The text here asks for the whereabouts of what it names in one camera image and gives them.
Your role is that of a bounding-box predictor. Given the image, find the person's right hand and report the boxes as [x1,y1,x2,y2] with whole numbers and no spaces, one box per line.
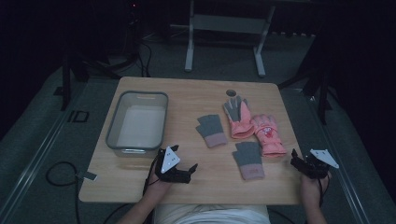
[299,171,332,208]

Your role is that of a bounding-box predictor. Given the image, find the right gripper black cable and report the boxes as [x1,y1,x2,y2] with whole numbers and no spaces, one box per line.
[317,174,331,209]

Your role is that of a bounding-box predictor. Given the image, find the person's left hand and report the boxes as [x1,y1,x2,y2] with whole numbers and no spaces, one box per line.
[145,169,174,201]

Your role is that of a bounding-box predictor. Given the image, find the person's white shirt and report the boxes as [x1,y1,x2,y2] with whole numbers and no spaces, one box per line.
[153,203,272,224]

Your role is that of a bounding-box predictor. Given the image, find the pink glove with printed patch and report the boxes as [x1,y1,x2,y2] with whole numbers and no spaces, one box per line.
[250,113,288,158]

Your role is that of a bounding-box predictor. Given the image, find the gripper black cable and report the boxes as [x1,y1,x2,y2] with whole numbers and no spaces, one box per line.
[317,174,331,209]
[142,154,161,196]

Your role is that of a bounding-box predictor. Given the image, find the thin black cable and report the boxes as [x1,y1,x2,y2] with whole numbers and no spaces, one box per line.
[136,39,153,78]

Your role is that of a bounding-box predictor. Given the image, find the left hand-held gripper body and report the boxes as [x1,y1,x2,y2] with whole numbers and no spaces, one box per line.
[155,146,192,185]

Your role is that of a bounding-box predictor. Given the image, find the grey knit glove pink cuff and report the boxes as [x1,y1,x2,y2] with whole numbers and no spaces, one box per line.
[195,114,229,148]
[232,141,266,181]

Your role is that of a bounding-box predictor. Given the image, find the grey plastic bin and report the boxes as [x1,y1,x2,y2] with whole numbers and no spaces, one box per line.
[105,90,170,158]

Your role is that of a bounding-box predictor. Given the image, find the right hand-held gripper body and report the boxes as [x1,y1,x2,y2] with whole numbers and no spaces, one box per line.
[295,148,340,180]

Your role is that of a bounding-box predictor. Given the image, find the pink glove with grey palm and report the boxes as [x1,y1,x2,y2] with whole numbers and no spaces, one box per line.
[222,94,256,140]

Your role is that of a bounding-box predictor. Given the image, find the black metal stand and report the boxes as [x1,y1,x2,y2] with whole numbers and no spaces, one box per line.
[53,46,139,112]
[277,59,333,126]

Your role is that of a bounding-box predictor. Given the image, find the white metal desk frame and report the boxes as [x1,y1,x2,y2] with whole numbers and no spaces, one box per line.
[184,0,276,78]

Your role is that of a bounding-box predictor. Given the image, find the black floor cable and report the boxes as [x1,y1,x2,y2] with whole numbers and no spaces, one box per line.
[45,161,82,224]

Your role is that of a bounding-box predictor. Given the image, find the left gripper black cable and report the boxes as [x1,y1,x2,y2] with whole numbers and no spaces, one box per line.
[142,154,161,196]

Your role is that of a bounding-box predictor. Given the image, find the black rectangular floor marker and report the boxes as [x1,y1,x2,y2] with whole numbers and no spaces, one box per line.
[66,109,91,123]

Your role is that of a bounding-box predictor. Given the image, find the metal floor rail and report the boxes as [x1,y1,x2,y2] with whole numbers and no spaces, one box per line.
[298,88,373,224]
[0,83,92,224]

